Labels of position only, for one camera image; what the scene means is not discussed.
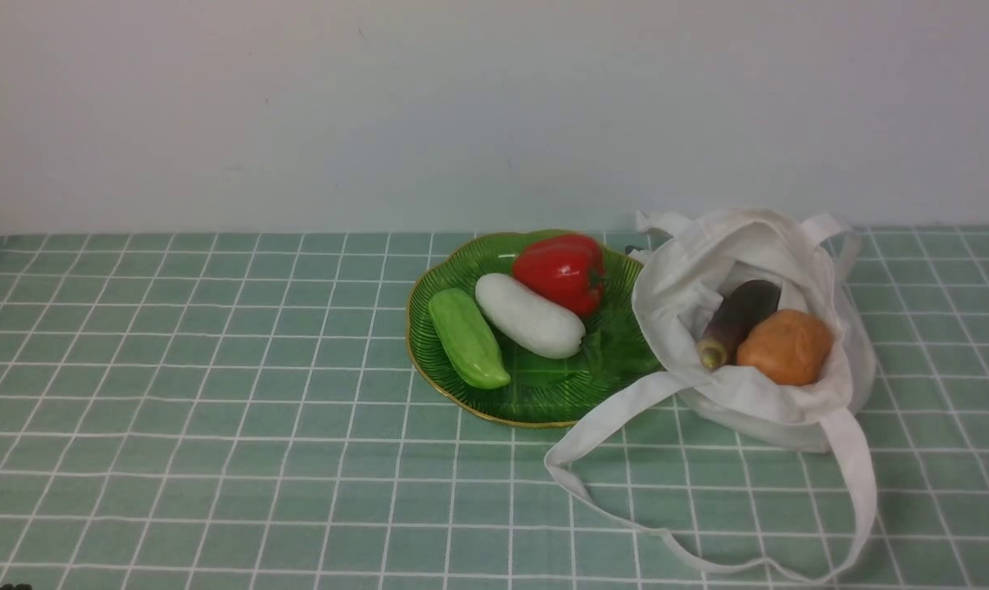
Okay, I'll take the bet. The purple eggplant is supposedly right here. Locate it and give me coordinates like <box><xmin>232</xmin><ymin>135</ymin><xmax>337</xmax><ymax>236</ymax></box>
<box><xmin>696</xmin><ymin>279</ymin><xmax>780</xmax><ymax>372</ymax></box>

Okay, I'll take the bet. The white cloth tote bag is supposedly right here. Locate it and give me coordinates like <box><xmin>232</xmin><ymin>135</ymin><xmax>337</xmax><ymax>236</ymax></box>
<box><xmin>544</xmin><ymin>208</ymin><xmax>878</xmax><ymax>585</ymax></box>

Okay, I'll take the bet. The light green cucumber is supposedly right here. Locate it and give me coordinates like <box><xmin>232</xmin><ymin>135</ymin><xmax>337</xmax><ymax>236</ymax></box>
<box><xmin>428</xmin><ymin>288</ymin><xmax>510</xmax><ymax>391</ymax></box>

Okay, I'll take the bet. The white eggplant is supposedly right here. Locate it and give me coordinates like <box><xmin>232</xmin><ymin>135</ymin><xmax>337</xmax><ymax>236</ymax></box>
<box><xmin>474</xmin><ymin>273</ymin><xmax>587</xmax><ymax>360</ymax></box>

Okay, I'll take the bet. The red bell pepper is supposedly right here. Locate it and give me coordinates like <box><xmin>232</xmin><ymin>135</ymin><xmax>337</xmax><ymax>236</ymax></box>
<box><xmin>510</xmin><ymin>233</ymin><xmax>604</xmax><ymax>318</ymax></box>

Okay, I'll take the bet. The green leaf-shaped glass plate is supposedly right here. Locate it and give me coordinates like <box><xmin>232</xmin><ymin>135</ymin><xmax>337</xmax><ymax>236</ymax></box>
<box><xmin>406</xmin><ymin>230</ymin><xmax>661</xmax><ymax>427</ymax></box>

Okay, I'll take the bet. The orange-brown potato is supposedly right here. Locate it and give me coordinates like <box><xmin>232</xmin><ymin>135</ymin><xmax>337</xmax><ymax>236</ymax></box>
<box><xmin>735</xmin><ymin>307</ymin><xmax>834</xmax><ymax>386</ymax></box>

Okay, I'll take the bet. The green checked tablecloth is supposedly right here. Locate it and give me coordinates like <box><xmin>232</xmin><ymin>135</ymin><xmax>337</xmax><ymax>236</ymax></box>
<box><xmin>0</xmin><ymin>225</ymin><xmax>989</xmax><ymax>589</ymax></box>

